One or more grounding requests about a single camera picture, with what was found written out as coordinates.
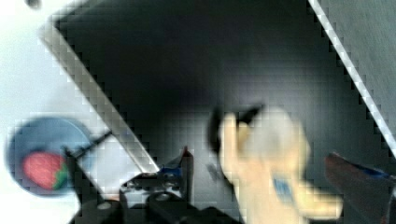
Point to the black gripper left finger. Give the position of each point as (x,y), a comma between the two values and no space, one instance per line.
(178,174)

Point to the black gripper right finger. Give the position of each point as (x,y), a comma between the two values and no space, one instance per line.
(371,192)

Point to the peeled plush banana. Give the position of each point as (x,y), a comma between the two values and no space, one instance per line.
(265,161)

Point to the silver black toaster oven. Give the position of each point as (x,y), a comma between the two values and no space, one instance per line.
(162,73)

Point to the red toy strawberry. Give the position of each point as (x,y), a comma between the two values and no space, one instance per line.
(47,170)

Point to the blue cup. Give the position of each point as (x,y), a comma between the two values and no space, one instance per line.
(45,134)

